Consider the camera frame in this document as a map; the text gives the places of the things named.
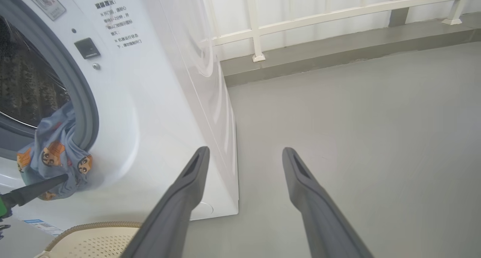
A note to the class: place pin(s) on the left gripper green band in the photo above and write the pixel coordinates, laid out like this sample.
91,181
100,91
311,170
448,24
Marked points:
3,207

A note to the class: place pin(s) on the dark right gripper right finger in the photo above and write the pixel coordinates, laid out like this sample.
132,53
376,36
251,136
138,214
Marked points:
319,220

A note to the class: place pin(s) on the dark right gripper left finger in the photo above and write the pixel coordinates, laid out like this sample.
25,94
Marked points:
173,213

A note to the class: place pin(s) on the blue cartoon print clothing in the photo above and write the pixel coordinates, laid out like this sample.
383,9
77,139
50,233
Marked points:
56,152

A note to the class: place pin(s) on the cream perforated laundry basket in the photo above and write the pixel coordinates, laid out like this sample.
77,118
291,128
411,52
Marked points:
97,243

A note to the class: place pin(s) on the white front-load washing machine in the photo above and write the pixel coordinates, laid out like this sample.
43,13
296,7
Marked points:
150,119

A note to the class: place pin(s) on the grey rubber door seal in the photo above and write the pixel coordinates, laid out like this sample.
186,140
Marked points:
80,96

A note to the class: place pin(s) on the black door latch socket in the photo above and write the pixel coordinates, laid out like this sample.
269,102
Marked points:
87,48

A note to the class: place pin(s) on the round white filter cover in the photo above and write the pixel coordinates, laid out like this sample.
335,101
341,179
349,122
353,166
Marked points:
204,211

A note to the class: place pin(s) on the blue energy label sticker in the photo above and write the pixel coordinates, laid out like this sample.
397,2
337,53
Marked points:
43,227

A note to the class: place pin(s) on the steel perforated washer drum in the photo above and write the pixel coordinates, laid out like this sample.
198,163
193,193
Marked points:
26,81

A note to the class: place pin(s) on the printed warning text label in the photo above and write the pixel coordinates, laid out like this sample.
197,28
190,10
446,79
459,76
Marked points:
118,23

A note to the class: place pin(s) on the grey rectangular warning sticker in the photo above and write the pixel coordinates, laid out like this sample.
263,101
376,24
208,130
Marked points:
45,2

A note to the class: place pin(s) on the white metal railing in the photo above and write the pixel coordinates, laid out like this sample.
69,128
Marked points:
255,28

